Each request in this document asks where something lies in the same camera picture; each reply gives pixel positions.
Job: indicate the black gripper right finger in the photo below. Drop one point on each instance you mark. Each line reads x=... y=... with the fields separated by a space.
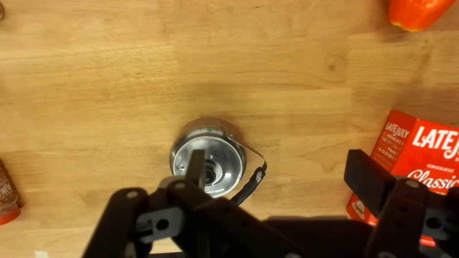
x=370 y=182

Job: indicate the small orange labelled can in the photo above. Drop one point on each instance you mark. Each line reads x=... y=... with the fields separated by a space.
x=9 y=198

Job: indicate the orange Late July cracker box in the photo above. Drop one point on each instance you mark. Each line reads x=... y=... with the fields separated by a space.
x=423 y=158

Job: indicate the red orange tomato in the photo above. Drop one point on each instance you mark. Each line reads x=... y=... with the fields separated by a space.
x=416 y=15

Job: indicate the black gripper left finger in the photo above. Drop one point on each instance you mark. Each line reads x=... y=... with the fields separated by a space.
x=191 y=185

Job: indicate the round silver kettle lid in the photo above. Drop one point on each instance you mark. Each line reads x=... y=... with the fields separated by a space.
x=224 y=162

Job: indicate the small silver metal kettle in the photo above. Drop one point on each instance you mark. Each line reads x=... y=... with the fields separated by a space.
x=219 y=128

